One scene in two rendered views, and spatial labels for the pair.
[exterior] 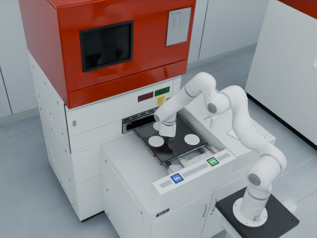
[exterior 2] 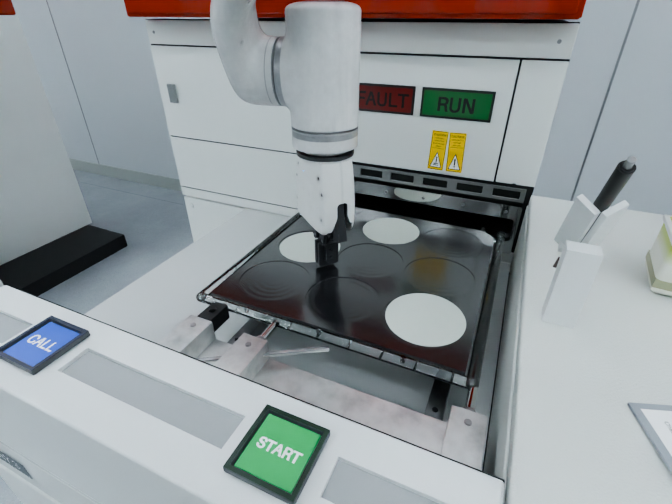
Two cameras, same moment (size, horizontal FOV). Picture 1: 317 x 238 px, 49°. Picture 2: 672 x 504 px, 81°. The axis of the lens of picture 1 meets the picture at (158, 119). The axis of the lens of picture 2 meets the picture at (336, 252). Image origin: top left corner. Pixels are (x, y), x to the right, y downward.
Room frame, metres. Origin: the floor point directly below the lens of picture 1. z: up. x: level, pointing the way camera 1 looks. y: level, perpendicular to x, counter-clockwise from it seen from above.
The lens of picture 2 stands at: (1.39, -0.51, 1.23)
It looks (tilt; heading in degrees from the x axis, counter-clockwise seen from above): 31 degrees down; 60
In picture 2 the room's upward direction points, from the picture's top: straight up
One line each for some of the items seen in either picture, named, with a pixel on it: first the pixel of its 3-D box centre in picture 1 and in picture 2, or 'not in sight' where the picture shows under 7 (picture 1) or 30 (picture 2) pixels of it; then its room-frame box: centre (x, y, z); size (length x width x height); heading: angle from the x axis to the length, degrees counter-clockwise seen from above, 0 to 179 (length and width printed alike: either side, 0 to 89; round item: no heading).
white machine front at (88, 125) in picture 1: (127, 111); (321, 134); (1.77, 0.21, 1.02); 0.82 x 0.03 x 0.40; 126
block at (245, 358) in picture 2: (185, 165); (236, 368); (1.45, -0.19, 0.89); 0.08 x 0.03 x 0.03; 36
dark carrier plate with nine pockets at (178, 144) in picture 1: (169, 136); (370, 261); (1.70, -0.08, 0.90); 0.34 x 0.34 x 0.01; 36
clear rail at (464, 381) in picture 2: (185, 153); (318, 334); (1.55, -0.19, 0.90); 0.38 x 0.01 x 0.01; 126
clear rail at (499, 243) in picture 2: (191, 127); (490, 291); (1.80, -0.23, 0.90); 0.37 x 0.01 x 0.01; 36
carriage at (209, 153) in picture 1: (195, 164); (299, 410); (1.49, -0.25, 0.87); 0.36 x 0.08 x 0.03; 126
